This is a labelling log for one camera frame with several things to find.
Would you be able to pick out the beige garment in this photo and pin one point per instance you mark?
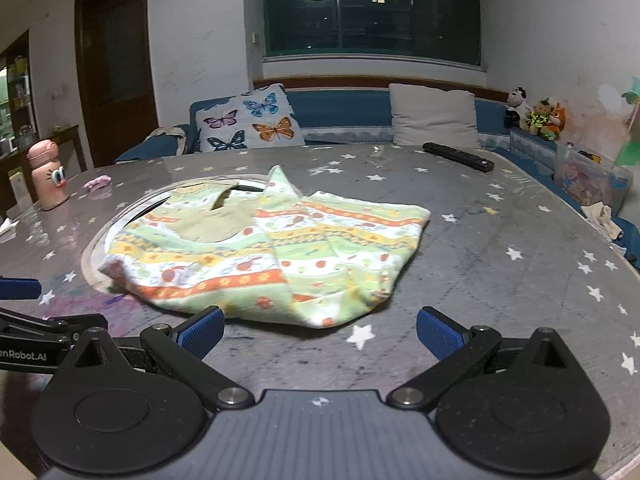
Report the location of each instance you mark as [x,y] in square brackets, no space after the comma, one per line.
[167,136]

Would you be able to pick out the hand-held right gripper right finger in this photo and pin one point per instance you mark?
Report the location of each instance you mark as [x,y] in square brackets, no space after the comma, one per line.
[440,332]

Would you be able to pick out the small pink cloth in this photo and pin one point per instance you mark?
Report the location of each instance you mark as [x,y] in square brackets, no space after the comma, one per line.
[97,183]

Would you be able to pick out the glass display cabinet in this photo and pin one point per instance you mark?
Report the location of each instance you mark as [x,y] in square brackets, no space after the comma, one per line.
[17,95]

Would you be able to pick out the crumpled white cloth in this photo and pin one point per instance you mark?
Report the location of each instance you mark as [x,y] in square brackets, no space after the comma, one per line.
[602,217]

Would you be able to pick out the black remote control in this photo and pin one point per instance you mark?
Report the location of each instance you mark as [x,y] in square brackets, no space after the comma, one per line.
[457,156]

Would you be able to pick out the orange fox plush toy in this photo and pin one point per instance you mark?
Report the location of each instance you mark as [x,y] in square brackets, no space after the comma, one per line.
[557,120]

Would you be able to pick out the plain grey pillow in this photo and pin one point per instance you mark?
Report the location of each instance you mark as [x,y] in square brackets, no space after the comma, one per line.
[432,115]

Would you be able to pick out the dark wooden side table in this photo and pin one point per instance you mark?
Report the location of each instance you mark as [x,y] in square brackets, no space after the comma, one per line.
[70,135]

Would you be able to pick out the striped printed children's shirt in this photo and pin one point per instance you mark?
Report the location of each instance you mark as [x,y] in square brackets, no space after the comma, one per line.
[325,240]

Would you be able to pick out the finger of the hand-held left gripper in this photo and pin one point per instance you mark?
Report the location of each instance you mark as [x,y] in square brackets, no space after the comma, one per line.
[20,289]
[50,327]

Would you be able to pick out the pink cartoon water bottle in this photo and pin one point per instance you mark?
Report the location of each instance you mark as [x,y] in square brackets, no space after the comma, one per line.
[47,177]

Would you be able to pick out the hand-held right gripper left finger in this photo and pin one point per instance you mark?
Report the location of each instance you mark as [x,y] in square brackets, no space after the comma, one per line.
[202,332]

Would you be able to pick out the dark wooden door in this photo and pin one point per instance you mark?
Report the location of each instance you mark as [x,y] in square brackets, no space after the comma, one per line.
[117,60]

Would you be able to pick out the colourful pinwheel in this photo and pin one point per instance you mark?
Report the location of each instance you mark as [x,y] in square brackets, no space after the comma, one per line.
[631,125]

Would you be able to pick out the white tissue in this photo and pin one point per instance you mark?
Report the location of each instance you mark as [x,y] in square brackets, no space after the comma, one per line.
[7,226]

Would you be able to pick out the brown bear plush toy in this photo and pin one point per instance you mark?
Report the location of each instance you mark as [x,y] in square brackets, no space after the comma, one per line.
[540,119]

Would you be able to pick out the dark glass window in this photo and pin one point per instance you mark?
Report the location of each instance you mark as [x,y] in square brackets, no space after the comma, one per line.
[370,10]

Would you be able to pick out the butterfly print pillow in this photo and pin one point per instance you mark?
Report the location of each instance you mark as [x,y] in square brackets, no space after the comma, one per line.
[250,120]

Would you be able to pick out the clear plastic storage box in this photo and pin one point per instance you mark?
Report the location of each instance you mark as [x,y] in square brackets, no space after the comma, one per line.
[590,177]

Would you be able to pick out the blue sofa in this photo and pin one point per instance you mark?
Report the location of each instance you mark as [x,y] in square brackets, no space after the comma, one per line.
[340,110]

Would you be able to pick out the panda plush toy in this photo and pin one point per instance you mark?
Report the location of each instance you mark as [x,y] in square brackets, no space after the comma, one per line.
[517,107]

